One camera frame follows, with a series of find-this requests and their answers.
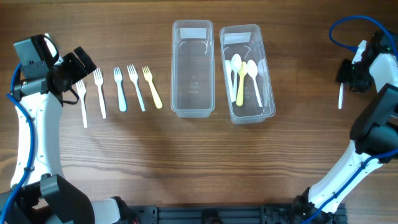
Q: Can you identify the thin white plastic fork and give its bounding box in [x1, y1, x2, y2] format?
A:
[75, 80, 88, 128]

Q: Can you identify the thin white plastic spoon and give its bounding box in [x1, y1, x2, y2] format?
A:
[338, 83, 344, 110]

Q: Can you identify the wide-handled white fork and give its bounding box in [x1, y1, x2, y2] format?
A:
[113, 67, 127, 112]

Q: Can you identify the slim white plastic fork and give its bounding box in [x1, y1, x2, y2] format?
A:
[127, 64, 146, 111]

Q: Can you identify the yellow plastic fork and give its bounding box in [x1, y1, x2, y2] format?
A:
[142, 66, 163, 109]

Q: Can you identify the slim white plastic spoon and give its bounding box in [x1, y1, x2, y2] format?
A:
[247, 60, 262, 108]

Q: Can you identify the clear plastic container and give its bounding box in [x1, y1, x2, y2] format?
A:
[220, 24, 276, 124]
[171, 20, 215, 118]

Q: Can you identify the yellow plastic spoon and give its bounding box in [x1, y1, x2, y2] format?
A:
[236, 62, 248, 106]

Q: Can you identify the wide-handled white spoon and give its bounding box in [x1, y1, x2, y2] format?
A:
[225, 60, 233, 102]

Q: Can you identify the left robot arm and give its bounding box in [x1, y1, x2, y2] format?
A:
[1, 34, 139, 223]

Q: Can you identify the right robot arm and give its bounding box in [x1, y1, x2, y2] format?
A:
[289, 30, 397, 223]

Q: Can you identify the left blue cable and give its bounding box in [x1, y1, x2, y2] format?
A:
[0, 62, 37, 224]

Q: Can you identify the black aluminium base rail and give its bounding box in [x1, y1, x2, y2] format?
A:
[127, 203, 348, 224]

